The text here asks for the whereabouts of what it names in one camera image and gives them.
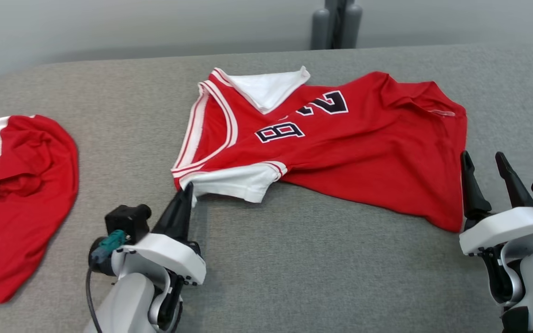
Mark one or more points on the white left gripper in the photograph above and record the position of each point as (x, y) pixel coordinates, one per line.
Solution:
(169, 259)

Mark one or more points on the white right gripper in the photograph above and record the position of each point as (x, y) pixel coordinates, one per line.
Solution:
(502, 231)

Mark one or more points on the red basketball jersey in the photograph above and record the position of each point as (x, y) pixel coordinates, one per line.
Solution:
(363, 152)

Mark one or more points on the red white shorts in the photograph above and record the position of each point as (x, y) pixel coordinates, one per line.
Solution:
(26, 231)

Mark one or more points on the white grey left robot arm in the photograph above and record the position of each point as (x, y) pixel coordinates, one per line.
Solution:
(123, 305)

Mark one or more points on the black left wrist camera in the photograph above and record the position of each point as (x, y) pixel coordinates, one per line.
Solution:
(127, 222)

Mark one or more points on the grey metal partition post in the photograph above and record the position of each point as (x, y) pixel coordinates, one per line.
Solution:
(320, 27)

